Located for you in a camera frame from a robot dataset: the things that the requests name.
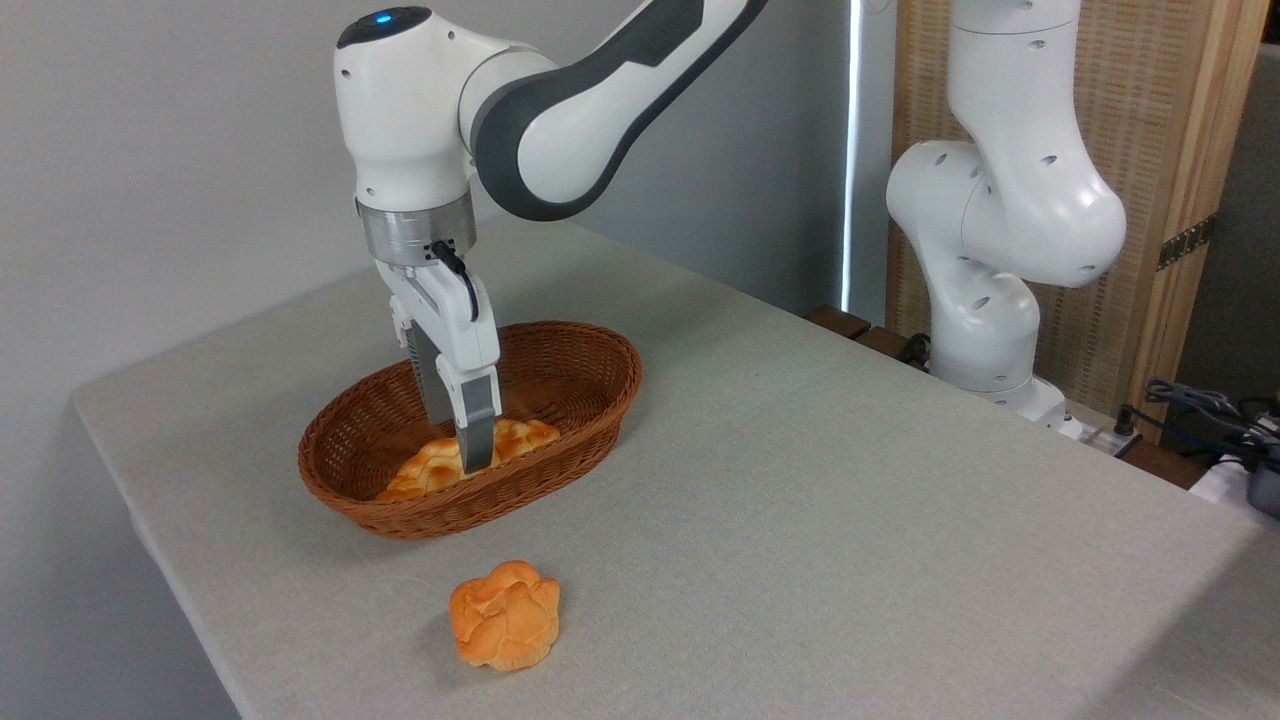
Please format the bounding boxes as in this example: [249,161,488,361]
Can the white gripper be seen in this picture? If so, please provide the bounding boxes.
[375,262,502,475]

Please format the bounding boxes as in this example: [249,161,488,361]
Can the long braided bread loaf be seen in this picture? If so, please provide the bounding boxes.
[377,418,561,503]

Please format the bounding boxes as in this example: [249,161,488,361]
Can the round knotted bread roll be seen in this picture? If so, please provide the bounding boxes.
[449,560,561,672]

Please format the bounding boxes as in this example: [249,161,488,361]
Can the brown wicker basket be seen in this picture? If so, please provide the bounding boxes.
[298,321,643,541]

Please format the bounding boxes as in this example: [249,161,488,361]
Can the dark wooden board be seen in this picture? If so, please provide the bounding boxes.
[805,305,872,340]
[855,326,933,372]

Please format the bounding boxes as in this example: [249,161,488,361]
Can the dark metal screen hinge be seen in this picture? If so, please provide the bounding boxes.
[1157,213,1219,272]

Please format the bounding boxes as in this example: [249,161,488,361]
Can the dark grey round container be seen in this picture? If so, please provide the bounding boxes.
[1245,458,1280,519]

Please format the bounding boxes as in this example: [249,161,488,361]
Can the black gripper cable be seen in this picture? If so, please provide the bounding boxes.
[427,240,481,323]

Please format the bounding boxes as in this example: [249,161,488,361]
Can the tangled dark cables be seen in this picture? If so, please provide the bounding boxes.
[1143,377,1280,473]

